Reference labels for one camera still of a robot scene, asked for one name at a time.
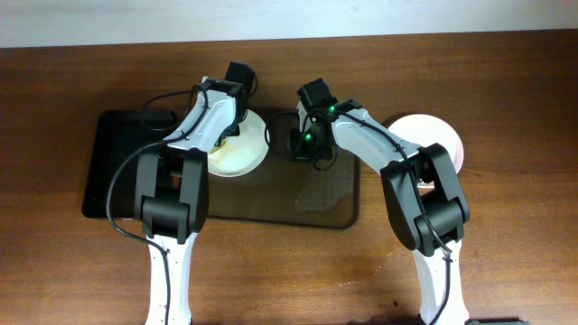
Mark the white plate top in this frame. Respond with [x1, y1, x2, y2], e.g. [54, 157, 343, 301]
[208, 110, 268, 178]

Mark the brown serving tray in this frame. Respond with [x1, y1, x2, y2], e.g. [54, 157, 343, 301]
[209, 107, 360, 230]

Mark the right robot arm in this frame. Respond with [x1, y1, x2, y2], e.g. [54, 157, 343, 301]
[291, 79, 471, 325]

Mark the black plastic tray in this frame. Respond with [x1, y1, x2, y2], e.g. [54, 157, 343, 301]
[81, 110, 177, 218]

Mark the white plate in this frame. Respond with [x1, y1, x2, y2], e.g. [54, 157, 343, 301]
[208, 110, 268, 178]
[387, 114, 464, 173]

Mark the white plate bottom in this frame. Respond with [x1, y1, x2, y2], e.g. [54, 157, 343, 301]
[387, 114, 464, 173]

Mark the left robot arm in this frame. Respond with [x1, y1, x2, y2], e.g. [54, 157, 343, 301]
[135, 62, 256, 324]

